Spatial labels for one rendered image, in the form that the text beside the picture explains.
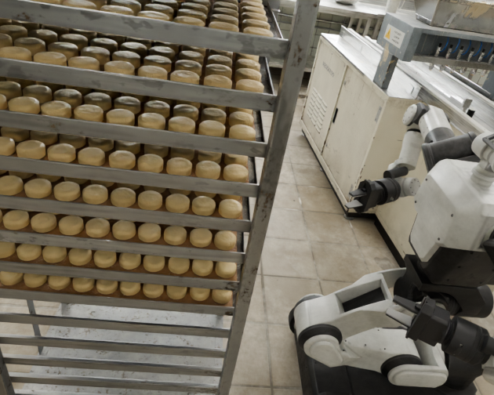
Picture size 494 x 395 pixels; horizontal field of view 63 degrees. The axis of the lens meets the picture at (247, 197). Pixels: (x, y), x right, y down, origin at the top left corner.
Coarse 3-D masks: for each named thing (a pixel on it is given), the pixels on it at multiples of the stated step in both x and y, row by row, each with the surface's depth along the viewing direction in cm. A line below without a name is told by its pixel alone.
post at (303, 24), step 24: (312, 0) 56; (312, 24) 58; (288, 48) 61; (288, 72) 62; (288, 96) 64; (288, 120) 67; (264, 168) 72; (264, 192) 75; (264, 216) 78; (264, 240) 82; (240, 288) 90; (240, 312) 94; (240, 336) 99
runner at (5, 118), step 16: (0, 112) 68; (16, 112) 68; (16, 128) 69; (32, 128) 69; (48, 128) 70; (64, 128) 70; (80, 128) 70; (96, 128) 70; (112, 128) 70; (128, 128) 70; (144, 128) 70; (160, 144) 72; (176, 144) 72; (192, 144) 72; (208, 144) 72; (224, 144) 72; (240, 144) 72; (256, 144) 72
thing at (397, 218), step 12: (468, 108) 210; (480, 120) 198; (492, 120) 201; (456, 132) 184; (420, 156) 209; (420, 168) 209; (420, 180) 208; (384, 204) 242; (396, 204) 229; (408, 204) 218; (384, 216) 241; (396, 216) 229; (408, 216) 218; (384, 228) 241; (396, 228) 228; (408, 228) 217; (384, 240) 246; (396, 240) 228; (408, 240) 217; (396, 252) 232; (408, 252) 216; (492, 288) 199
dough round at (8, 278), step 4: (0, 272) 97; (4, 272) 97; (8, 272) 97; (12, 272) 97; (0, 276) 96; (4, 276) 96; (8, 276) 96; (12, 276) 96; (16, 276) 96; (20, 276) 97; (0, 280) 96; (4, 280) 95; (8, 280) 95; (12, 280) 95; (16, 280) 96; (20, 280) 97; (8, 284) 96; (12, 284) 96
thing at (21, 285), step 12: (48, 276) 100; (12, 288) 96; (24, 288) 96; (36, 288) 97; (48, 288) 97; (72, 288) 98; (156, 300) 99; (168, 300) 100; (180, 300) 100; (192, 300) 101; (204, 300) 101
